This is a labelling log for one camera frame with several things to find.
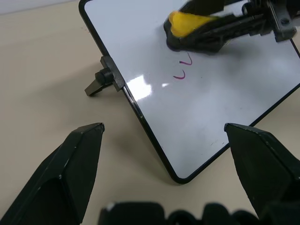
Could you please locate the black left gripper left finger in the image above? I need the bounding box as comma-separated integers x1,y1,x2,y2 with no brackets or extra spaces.
0,122,105,225

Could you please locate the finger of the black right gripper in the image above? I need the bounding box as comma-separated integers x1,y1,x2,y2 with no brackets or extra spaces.
180,0,226,15
179,13,275,55

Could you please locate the white whiteboard with black frame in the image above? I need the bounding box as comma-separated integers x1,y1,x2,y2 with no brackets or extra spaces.
78,0,300,185

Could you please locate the yellow and black whiteboard eraser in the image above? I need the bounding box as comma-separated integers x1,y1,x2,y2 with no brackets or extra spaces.
163,11,222,52

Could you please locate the black whiteboard stand clamp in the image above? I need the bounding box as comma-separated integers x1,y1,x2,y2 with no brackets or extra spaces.
84,55,125,97

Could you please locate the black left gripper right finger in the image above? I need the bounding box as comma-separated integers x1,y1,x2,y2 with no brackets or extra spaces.
224,122,300,225

